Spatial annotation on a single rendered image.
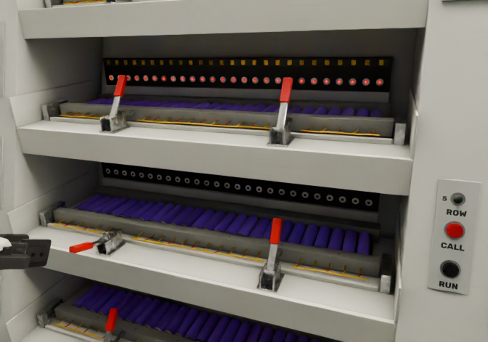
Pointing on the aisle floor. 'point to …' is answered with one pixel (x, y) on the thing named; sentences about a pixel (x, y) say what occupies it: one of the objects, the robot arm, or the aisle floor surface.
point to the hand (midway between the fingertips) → (22, 250)
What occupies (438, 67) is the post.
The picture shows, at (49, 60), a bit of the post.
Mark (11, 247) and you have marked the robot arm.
